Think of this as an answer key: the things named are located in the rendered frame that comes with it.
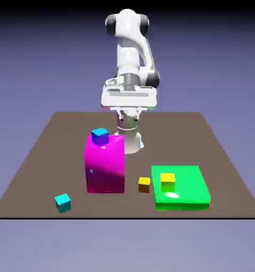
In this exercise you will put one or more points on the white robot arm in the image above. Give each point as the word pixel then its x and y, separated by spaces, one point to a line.
pixel 127 53

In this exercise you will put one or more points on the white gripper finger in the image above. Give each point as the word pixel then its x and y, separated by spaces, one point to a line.
pixel 137 114
pixel 120 115

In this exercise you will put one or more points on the small cyan cube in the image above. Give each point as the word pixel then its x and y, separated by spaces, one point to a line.
pixel 63 203

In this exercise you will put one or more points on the small blue cube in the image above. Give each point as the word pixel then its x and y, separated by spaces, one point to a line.
pixel 100 137

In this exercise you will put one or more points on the small orange cube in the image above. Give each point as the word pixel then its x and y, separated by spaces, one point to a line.
pixel 144 184

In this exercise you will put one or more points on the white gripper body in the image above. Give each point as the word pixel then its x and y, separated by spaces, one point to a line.
pixel 128 98

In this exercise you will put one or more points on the small yellow cube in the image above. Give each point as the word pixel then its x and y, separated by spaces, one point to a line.
pixel 167 181

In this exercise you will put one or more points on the large green box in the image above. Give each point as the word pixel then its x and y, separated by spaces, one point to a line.
pixel 182 187

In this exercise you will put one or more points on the large magenta box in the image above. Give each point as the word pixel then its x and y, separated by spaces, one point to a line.
pixel 105 163

